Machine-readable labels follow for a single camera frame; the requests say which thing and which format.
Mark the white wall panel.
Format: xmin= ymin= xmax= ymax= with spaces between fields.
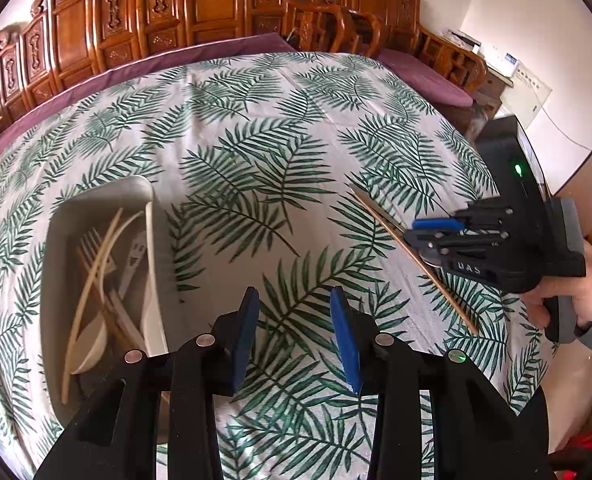
xmin=501 ymin=66 xmax=553 ymax=132

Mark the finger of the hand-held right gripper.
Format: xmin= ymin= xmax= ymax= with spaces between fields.
xmin=412 ymin=200 xmax=507 ymax=234
xmin=402 ymin=229 xmax=498 ymax=267

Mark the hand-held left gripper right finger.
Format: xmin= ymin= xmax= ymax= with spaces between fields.
xmin=329 ymin=285 xmax=542 ymax=480

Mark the white rectangular tray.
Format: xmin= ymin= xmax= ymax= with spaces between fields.
xmin=40 ymin=176 xmax=177 ymax=447

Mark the large carved wooden sofa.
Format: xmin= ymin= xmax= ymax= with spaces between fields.
xmin=23 ymin=0 xmax=299 ymax=111

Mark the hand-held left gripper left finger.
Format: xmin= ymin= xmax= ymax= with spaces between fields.
xmin=36 ymin=286 xmax=261 ymax=480

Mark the leaf print tablecloth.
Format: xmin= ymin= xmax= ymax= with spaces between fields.
xmin=0 ymin=52 xmax=552 ymax=480

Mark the white plastic spoon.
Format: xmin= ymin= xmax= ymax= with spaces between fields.
xmin=70 ymin=285 xmax=126 ymax=375

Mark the bamboo chopstick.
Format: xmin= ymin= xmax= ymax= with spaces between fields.
xmin=60 ymin=207 xmax=125 ymax=405
xmin=73 ymin=211 xmax=144 ymax=341
xmin=351 ymin=187 xmax=479 ymax=336

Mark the white printer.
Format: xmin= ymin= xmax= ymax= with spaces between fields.
xmin=446 ymin=29 xmax=483 ymax=57

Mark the brown wooden chopstick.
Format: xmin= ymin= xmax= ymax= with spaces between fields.
xmin=76 ymin=247 xmax=132 ymax=357

